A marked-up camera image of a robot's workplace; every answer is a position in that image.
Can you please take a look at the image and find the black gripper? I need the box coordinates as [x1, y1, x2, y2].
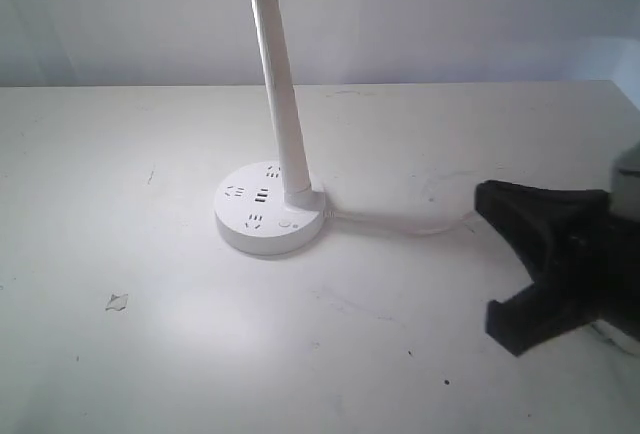
[474, 180, 639, 357]

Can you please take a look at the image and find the white desk lamp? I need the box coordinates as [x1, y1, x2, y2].
[214, 0, 326, 256]

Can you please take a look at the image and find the white power strip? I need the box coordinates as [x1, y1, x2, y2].
[588, 320, 640, 357]

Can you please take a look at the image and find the small torn tape scrap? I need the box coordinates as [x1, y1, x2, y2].
[105, 294, 129, 312]

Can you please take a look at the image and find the white power cable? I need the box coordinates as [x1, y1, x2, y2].
[323, 192, 481, 236]

